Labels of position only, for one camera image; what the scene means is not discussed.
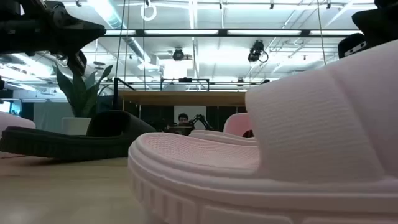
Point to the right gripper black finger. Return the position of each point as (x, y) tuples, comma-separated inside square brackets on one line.
[(351, 45)]

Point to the green leafy plant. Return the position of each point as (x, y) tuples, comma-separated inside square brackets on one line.
[(81, 96)]

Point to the pink foam slide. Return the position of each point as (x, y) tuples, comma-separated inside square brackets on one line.
[(15, 121), (237, 124), (280, 124)]

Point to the black foam slide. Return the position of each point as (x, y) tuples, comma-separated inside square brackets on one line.
[(62, 144)]

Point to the white plant pot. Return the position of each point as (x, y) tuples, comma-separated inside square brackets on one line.
[(74, 126)]

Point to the person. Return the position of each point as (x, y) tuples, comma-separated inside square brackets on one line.
[(183, 119)]

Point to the black ceiling spotlight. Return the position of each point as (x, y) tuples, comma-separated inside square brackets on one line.
[(178, 54), (255, 53)]

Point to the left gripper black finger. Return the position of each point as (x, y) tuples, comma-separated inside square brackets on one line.
[(77, 63)]

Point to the wooden shelf with black frame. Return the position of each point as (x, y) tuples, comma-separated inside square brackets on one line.
[(186, 98)]

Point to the black overhead rig beam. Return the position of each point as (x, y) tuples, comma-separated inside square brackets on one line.
[(222, 32)]

